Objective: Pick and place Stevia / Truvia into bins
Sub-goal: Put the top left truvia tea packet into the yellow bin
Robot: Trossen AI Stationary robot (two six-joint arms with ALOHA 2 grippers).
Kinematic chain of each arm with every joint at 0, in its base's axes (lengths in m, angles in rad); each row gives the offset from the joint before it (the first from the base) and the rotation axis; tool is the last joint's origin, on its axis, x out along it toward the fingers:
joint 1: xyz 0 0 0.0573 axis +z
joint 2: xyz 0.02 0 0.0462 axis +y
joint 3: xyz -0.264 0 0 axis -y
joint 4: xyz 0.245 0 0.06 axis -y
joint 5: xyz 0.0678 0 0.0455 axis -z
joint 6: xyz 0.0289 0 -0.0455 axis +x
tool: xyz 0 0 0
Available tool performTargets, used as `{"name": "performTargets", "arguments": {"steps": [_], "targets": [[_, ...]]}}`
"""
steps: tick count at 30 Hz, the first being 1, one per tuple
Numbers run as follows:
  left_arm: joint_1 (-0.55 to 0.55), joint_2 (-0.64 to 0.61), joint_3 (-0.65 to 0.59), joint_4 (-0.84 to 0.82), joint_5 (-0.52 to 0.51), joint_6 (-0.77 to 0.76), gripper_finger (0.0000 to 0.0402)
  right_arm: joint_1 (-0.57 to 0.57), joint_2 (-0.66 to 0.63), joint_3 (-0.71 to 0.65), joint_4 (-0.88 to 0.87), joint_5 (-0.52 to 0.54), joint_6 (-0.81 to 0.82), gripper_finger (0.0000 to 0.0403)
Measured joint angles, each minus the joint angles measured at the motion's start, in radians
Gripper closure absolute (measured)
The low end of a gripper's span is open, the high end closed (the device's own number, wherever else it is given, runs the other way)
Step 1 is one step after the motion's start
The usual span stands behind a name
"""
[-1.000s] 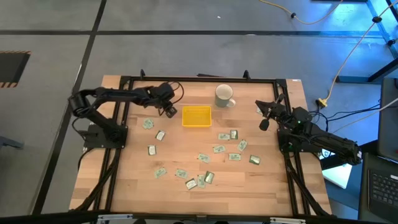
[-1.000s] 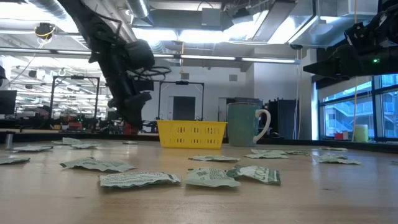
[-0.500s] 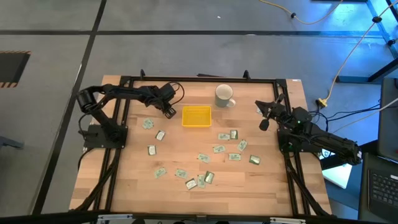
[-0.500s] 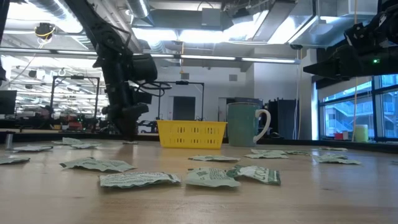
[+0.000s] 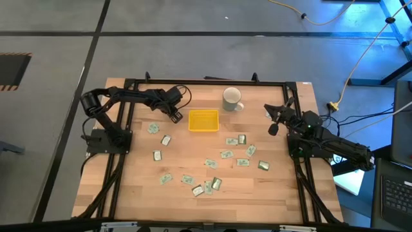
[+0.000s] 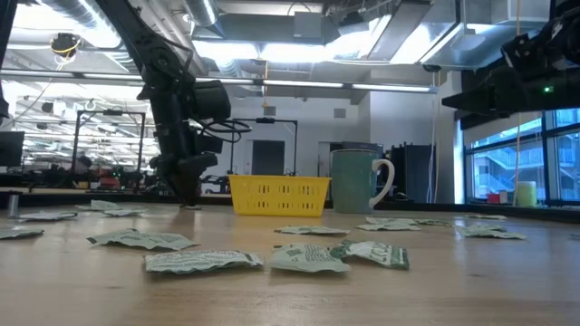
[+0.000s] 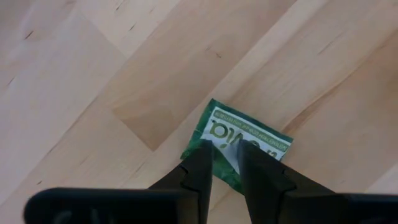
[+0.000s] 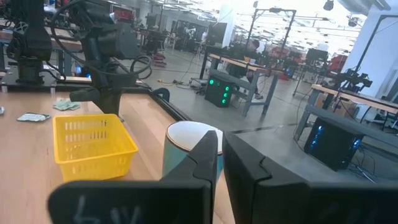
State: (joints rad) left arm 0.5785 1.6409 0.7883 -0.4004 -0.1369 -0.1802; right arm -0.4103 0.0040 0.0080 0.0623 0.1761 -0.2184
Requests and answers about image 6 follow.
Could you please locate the black window frame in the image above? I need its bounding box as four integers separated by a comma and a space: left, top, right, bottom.
464, 108, 580, 207

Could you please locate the black left camera cable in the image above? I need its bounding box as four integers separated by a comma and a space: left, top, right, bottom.
198, 118, 253, 145

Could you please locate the black cabinet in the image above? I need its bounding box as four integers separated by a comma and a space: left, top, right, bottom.
390, 143, 437, 204

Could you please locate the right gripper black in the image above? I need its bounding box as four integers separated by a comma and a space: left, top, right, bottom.
442, 65, 545, 113

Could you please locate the green ceramic mug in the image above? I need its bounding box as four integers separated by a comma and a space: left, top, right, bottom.
329, 149, 396, 215

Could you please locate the yellow hanging power cord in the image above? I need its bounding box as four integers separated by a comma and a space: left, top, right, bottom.
511, 0, 522, 207

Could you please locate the yellow plastic basket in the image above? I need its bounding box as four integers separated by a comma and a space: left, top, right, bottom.
227, 174, 332, 217

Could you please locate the black yellow ceiling reel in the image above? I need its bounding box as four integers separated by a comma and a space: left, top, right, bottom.
49, 32, 82, 59

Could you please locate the black computer monitor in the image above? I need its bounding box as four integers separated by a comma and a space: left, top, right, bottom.
0, 130, 25, 168

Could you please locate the silver round ceiling duct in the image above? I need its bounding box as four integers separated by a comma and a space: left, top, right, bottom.
183, 0, 227, 38

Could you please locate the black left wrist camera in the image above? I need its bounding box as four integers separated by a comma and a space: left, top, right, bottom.
197, 129, 225, 155

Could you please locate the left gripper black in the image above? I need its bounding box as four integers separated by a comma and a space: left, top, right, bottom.
149, 129, 219, 208

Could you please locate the white hanging cable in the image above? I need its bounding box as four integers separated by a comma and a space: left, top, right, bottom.
425, 72, 440, 204

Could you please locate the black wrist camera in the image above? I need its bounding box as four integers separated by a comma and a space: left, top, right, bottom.
197, 129, 225, 155
500, 35, 547, 69

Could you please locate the yellow green cup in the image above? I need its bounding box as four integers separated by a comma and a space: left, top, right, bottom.
516, 180, 538, 208

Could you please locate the grey ceiling box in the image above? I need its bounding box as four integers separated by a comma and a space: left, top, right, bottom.
293, 11, 324, 40

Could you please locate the dark grey door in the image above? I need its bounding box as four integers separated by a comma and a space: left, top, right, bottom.
251, 139, 285, 177

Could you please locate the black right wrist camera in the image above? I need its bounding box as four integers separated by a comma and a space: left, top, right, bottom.
500, 35, 547, 69

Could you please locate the long ceiling light bar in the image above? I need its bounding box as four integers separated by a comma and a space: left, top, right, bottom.
0, 70, 440, 95

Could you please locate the silver metal post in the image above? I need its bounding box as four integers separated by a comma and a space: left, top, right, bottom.
6, 190, 23, 218

